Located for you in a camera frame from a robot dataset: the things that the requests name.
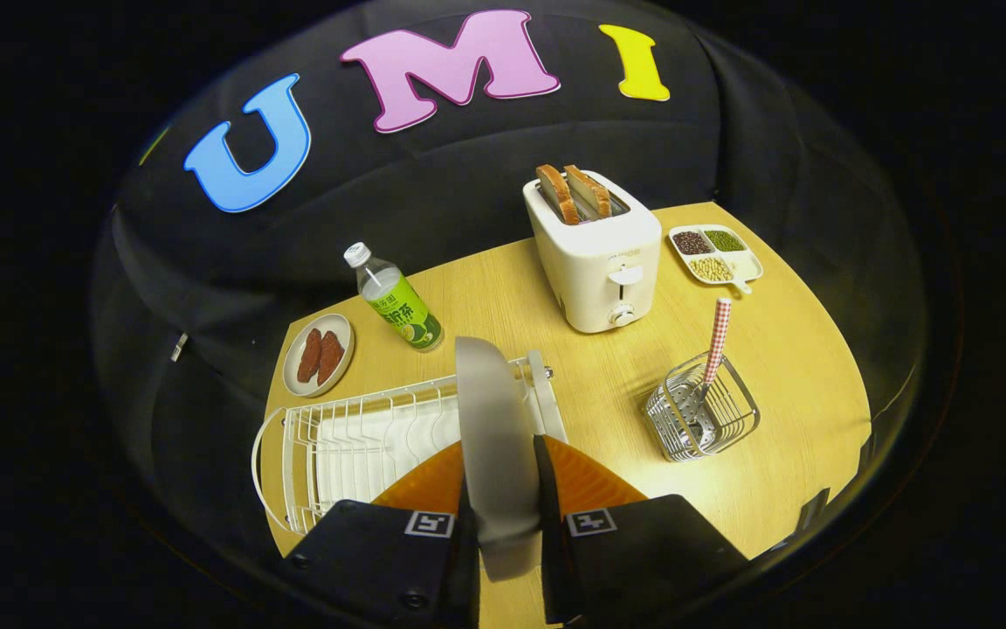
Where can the white plate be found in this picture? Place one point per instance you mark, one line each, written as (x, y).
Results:
(494, 437)

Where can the white divided snack dish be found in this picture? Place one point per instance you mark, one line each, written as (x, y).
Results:
(743, 266)

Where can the silver clip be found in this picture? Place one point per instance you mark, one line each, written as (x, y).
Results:
(178, 346)

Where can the white toaster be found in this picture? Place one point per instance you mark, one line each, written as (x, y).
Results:
(599, 262)

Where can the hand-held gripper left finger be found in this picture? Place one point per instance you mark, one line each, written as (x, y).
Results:
(363, 559)

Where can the pile of red beans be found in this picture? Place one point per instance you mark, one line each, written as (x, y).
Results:
(692, 242)

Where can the black backdrop cloth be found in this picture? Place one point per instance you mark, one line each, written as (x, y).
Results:
(468, 175)

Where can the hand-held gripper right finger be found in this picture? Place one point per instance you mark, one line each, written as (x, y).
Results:
(643, 550)

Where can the red sausage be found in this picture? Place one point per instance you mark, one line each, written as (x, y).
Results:
(309, 355)
(330, 356)

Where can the green label drink bottle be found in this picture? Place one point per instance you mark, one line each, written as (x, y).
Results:
(398, 306)

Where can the pile of soybeans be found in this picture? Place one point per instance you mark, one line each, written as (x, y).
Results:
(711, 267)

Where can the small beige sausage plate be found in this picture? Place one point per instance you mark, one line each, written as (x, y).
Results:
(328, 323)

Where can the pile of green beans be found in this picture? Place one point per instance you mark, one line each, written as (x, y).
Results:
(724, 239)

